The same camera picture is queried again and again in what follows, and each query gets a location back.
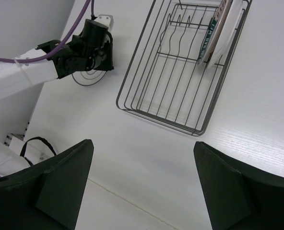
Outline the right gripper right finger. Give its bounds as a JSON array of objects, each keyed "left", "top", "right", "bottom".
[{"left": 193, "top": 142, "right": 284, "bottom": 230}]

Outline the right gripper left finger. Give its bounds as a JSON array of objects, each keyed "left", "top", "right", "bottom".
[{"left": 0, "top": 139, "right": 94, "bottom": 230}]

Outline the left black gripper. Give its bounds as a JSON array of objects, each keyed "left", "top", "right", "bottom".
[{"left": 71, "top": 14, "right": 114, "bottom": 71}]

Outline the white plate dark green rim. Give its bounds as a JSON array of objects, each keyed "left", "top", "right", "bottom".
[{"left": 197, "top": 18, "right": 223, "bottom": 65}]

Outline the white plate orange sunburst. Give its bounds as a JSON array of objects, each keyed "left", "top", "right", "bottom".
[{"left": 206, "top": 0, "right": 243, "bottom": 69}]

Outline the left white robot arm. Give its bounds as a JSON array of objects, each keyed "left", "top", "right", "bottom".
[{"left": 0, "top": 14, "right": 114, "bottom": 100}]

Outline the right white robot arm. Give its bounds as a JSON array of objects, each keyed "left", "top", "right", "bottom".
[{"left": 0, "top": 139, "right": 284, "bottom": 230}]

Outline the white plate teal thin rim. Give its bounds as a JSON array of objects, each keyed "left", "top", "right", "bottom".
[{"left": 71, "top": 70, "right": 107, "bottom": 87}]

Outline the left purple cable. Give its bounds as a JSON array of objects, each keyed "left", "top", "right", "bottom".
[{"left": 0, "top": 0, "right": 96, "bottom": 64}]

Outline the black looped base cable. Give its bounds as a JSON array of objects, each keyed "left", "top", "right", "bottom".
[{"left": 20, "top": 136, "right": 59, "bottom": 166}]

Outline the grey wire dish rack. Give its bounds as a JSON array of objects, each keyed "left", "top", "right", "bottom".
[{"left": 116, "top": 0, "right": 251, "bottom": 137}]

